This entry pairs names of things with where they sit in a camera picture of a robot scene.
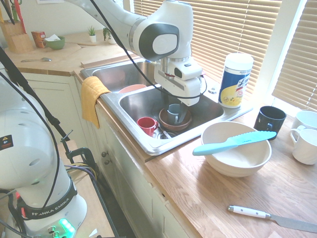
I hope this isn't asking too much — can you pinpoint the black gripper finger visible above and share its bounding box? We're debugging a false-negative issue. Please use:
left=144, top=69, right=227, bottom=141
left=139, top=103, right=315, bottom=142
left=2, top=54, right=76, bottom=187
left=178, top=100, right=190, bottom=124
left=161, top=89, right=172, bottom=110

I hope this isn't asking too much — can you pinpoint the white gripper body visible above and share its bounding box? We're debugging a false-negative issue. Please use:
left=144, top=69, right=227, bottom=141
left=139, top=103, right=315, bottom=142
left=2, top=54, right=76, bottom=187
left=154, top=69, right=201, bottom=106

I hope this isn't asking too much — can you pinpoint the blue plastic knife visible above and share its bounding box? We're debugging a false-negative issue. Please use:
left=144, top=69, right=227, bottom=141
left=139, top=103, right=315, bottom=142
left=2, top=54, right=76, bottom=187
left=192, top=130, right=277, bottom=156

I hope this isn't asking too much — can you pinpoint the stainless steel double sink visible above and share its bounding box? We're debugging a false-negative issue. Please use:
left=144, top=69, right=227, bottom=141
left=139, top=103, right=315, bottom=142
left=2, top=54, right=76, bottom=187
left=79, top=58, right=254, bottom=156

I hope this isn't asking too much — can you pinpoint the wooden knife block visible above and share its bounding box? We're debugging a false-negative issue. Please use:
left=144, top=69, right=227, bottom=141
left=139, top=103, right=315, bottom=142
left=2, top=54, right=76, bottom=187
left=0, top=19, right=34, bottom=54

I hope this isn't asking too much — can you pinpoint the grey-blue mug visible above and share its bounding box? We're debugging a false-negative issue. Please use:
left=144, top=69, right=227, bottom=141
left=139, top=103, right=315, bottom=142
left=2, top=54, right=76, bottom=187
left=167, top=104, right=183, bottom=124

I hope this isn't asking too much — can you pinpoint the brown ceramic bowl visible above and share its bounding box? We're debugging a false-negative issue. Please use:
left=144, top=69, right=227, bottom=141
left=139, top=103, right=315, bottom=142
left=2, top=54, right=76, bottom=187
left=158, top=107, right=193, bottom=131

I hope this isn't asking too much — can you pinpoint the metal utensil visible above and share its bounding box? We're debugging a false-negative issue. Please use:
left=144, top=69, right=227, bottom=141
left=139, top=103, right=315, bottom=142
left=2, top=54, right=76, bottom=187
left=158, top=127, right=172, bottom=139

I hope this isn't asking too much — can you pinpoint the red mug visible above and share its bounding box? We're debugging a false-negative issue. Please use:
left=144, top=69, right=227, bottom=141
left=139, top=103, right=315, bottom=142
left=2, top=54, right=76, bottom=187
left=137, top=117, right=159, bottom=137

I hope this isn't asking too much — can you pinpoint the Lysol wipes canister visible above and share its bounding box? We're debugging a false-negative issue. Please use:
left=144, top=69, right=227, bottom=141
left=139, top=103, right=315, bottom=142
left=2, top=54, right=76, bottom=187
left=217, top=53, right=255, bottom=109

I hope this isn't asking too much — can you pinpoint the wide wooden window blind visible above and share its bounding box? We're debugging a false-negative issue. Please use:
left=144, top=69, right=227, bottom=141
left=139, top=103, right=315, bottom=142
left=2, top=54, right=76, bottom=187
left=133, top=0, right=283, bottom=101

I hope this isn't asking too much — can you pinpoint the large cream bowl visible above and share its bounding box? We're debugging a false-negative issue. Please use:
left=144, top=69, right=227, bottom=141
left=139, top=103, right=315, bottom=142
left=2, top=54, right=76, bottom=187
left=200, top=121, right=272, bottom=178

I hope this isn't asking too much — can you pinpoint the yellow dish cloth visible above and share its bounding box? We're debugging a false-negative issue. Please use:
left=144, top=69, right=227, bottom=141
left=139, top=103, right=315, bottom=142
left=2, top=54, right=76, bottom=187
left=80, top=76, right=112, bottom=130

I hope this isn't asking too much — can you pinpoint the cream kitchen cabinet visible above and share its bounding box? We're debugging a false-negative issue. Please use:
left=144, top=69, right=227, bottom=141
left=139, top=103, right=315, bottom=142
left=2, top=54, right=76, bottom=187
left=19, top=71, right=199, bottom=238

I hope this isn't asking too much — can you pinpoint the trailing plant in white pot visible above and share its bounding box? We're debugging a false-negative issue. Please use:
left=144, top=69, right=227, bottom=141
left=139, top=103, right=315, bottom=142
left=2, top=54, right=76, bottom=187
left=102, top=27, right=117, bottom=45

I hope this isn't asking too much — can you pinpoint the black mug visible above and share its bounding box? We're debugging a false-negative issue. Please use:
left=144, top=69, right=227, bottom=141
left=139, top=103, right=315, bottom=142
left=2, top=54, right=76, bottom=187
left=253, top=106, right=287, bottom=141

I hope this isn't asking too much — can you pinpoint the upright plant in white pot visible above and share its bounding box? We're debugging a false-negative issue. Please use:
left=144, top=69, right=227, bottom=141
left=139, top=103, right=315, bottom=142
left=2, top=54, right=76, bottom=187
left=87, top=25, right=98, bottom=43

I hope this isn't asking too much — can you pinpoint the black clamp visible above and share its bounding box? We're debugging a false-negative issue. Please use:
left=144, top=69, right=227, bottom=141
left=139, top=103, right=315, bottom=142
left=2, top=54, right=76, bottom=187
left=64, top=147, right=98, bottom=176

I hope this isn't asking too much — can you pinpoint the white mug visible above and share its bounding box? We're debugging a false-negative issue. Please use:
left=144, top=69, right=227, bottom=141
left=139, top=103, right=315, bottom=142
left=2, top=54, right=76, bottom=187
left=292, top=110, right=317, bottom=131
left=289, top=128, right=317, bottom=166

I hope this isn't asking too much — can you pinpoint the narrow wooden window blind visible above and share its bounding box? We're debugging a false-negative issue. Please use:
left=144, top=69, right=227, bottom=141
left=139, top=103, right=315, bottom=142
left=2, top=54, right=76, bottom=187
left=271, top=0, right=317, bottom=112

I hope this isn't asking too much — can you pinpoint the green bowl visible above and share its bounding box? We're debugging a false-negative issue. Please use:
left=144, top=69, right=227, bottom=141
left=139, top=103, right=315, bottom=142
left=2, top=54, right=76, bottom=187
left=45, top=36, right=66, bottom=50

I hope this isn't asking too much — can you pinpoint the metal spoon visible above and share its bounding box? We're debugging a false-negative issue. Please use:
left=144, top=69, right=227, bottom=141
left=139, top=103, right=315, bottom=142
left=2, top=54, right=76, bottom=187
left=20, top=57, right=53, bottom=63

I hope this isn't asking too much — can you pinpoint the orange carton box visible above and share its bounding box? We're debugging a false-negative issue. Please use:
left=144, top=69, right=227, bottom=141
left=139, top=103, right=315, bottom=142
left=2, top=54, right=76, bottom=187
left=31, top=31, right=47, bottom=49

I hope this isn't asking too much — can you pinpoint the black tripod leg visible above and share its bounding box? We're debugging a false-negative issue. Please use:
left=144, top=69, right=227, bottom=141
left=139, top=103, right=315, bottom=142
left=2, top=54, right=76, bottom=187
left=0, top=46, right=74, bottom=162

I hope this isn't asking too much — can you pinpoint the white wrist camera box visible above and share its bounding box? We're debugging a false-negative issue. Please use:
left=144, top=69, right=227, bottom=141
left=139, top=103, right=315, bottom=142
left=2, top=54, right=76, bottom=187
left=170, top=61, right=203, bottom=81

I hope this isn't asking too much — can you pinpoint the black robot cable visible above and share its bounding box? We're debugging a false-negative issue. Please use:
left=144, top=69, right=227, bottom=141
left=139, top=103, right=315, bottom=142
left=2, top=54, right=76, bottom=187
left=89, top=0, right=208, bottom=100

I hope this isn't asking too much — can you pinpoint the yellow purple wire bundle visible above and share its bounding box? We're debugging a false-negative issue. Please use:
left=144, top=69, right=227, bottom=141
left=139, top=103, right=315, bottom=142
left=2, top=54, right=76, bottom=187
left=64, top=163, right=98, bottom=179

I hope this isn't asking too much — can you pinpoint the white-handled steel knife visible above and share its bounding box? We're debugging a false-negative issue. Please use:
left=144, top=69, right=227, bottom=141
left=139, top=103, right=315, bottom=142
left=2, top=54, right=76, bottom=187
left=227, top=205, right=317, bottom=234

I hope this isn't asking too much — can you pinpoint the red-handled knife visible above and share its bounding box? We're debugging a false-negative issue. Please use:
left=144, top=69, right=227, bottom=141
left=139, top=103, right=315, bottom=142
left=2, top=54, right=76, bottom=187
left=14, top=0, right=27, bottom=34

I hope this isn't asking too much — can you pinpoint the green-handled knife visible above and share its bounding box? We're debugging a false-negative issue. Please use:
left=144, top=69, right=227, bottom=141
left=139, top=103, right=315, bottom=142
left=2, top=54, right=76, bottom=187
left=11, top=0, right=19, bottom=22

